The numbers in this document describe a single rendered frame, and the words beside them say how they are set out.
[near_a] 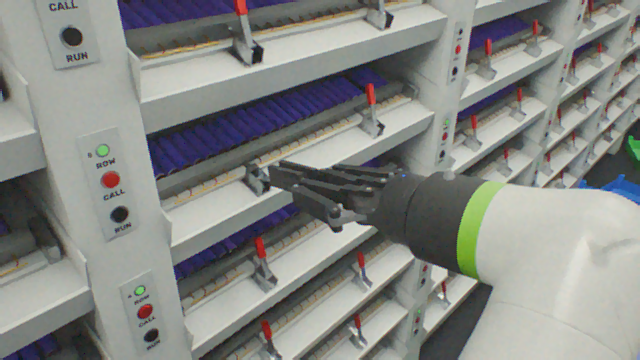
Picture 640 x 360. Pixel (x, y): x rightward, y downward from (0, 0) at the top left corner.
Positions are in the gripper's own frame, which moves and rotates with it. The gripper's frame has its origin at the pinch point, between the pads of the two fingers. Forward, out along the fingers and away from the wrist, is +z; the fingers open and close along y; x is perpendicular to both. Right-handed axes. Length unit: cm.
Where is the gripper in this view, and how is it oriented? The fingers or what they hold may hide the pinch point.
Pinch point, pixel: (293, 177)
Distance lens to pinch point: 60.9
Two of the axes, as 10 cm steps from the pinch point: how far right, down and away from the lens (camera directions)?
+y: 6.9, -3.6, 6.2
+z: -7.1, -1.8, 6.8
